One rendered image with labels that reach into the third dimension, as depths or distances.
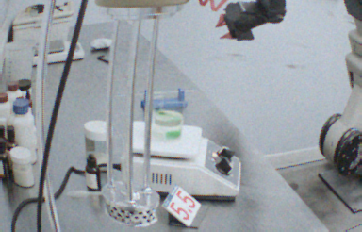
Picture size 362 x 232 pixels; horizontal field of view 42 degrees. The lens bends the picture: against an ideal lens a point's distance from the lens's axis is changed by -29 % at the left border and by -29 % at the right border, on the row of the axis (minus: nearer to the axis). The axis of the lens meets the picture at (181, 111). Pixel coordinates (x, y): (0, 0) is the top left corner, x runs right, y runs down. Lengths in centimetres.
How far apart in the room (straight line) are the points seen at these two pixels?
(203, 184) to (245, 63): 174
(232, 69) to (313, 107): 55
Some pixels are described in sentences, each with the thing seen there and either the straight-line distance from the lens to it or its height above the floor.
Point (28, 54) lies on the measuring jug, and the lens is 151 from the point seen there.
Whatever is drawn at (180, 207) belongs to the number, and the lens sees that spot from 96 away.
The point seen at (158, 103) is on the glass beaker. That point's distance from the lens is 102.
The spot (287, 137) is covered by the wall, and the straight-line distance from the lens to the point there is 296.
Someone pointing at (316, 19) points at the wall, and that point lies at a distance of 287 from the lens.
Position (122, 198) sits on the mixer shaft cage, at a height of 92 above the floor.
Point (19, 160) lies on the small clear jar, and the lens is 99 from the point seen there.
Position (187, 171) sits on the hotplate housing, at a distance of 101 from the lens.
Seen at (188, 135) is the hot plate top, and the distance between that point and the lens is 107.
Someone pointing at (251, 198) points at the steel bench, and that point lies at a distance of 105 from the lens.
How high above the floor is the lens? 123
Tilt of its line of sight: 20 degrees down
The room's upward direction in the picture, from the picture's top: 4 degrees clockwise
